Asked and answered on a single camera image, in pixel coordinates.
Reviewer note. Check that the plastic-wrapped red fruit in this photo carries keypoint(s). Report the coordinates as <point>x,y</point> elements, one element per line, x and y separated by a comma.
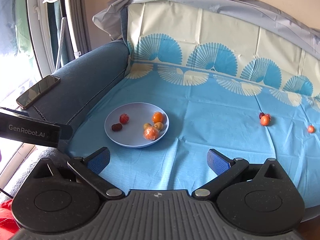
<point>124,118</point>

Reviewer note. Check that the red cloth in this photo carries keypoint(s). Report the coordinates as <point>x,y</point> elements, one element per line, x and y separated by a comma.
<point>7,220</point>

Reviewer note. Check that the yellowish longan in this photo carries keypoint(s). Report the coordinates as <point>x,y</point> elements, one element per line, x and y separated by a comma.
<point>147,126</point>
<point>159,125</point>

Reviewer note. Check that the white window frame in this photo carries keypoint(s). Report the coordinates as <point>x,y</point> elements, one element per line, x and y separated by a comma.
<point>37,30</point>

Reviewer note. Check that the black smartphone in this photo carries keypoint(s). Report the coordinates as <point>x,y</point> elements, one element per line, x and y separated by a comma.
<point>37,92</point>

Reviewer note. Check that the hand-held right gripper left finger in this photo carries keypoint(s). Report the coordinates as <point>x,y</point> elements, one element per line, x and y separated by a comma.
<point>98,161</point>

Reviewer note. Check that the teal curtain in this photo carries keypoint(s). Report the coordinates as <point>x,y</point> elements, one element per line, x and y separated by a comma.
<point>56,30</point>

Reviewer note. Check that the white steamer pole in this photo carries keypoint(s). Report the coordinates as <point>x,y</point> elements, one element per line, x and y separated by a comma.
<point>72,25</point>

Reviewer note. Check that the plastic-wrapped orange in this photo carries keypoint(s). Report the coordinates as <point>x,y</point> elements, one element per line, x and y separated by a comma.
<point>150,133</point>

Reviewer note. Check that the light blue plate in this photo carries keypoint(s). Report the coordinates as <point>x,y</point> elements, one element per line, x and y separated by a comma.
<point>135,135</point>

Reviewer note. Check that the dark red jujube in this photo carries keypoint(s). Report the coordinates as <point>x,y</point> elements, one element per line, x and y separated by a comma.
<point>268,116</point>
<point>261,115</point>
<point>115,127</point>

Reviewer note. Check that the blue sofa armrest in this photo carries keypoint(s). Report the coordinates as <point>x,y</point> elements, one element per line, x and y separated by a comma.
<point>82,80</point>

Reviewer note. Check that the orange kumquat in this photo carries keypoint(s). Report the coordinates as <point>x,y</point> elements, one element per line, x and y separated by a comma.
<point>157,117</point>
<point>310,129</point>

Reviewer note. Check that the blue fan-printed cloth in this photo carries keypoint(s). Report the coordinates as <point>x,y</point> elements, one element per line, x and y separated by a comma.
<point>212,130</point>

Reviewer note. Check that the small orange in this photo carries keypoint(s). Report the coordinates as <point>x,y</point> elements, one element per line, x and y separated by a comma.
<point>265,121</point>

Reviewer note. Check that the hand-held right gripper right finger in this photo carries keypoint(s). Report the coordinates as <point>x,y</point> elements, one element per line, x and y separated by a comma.
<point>220,162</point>

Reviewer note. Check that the grey cover sheet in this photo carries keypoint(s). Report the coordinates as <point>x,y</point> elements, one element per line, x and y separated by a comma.
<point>237,7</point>

